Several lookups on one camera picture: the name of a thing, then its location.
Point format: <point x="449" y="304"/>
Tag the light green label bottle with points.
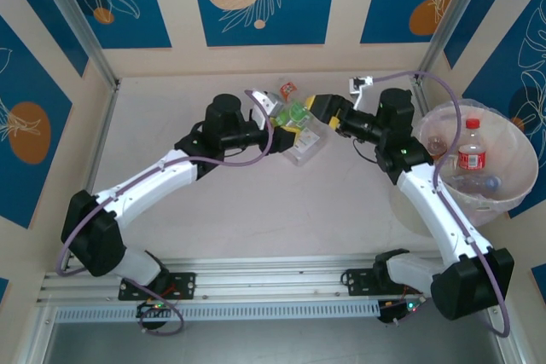
<point x="298" y="113"/>

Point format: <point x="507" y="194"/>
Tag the orange label orange cap bottle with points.
<point x="288" y="89"/>

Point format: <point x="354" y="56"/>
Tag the brown cap bottle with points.
<point x="436" y="145"/>

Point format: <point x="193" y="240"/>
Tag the red label cola bottle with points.
<point x="471" y="159"/>

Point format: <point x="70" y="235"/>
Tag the tall clear bottle blue cap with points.
<point x="492" y="182"/>

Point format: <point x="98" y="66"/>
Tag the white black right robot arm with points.
<point x="435" y="210"/>

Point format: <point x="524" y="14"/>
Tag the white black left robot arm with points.
<point x="141" y="185"/>

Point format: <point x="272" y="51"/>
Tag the white round plastic bin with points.
<point x="520" y="159"/>

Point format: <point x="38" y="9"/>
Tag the large translucent plastic bucket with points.
<point x="518" y="210"/>

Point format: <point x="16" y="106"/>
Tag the black controller board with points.
<point x="394" y="310"/>
<point x="153" y="309"/>

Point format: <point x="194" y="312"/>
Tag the aluminium table edge rail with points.
<point x="420" y="95"/>
<point x="102" y="134"/>

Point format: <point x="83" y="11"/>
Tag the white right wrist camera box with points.
<point x="360" y="83"/>

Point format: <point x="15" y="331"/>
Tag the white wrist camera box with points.
<point x="360" y="83"/>
<point x="264" y="102"/>

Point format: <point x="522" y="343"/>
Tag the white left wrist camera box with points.
<point x="264" y="102"/>

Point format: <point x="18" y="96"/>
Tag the aluminium frame post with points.
<point x="453" y="19"/>
<point x="78" y="19"/>

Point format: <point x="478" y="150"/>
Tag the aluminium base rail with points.
<point x="273" y="274"/>

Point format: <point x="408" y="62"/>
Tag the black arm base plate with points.
<point x="356" y="281"/>
<point x="183" y="285"/>

